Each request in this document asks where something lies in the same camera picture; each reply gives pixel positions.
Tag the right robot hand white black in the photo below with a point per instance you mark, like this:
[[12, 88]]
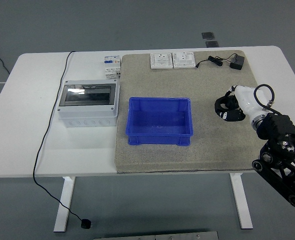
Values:
[[248, 102]]

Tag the large black hex nut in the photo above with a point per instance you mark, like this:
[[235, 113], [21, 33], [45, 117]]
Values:
[[218, 105]]

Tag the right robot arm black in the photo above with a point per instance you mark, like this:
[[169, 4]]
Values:
[[277, 125]]

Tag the blue plastic box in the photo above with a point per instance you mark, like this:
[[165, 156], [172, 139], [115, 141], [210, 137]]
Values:
[[160, 120]]

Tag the grey distribution box clear lid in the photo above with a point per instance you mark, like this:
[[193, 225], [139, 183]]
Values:
[[86, 110]]

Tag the black power adapter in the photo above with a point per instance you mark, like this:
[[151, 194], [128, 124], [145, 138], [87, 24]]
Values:
[[237, 63]]

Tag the dark floor plate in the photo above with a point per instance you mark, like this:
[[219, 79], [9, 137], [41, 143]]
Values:
[[208, 35], [212, 44]]

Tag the grey-brown mat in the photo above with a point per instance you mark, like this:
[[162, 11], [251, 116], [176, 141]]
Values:
[[162, 82]]

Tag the white socket panel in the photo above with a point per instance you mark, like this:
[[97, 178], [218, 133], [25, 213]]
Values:
[[161, 60]]

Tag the white table leg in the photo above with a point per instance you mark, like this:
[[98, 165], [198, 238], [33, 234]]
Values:
[[240, 200], [64, 205]]

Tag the white circuit breaker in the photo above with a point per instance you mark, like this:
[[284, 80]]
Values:
[[111, 67]]

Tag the white switch panel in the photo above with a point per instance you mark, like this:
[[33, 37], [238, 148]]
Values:
[[183, 60]]

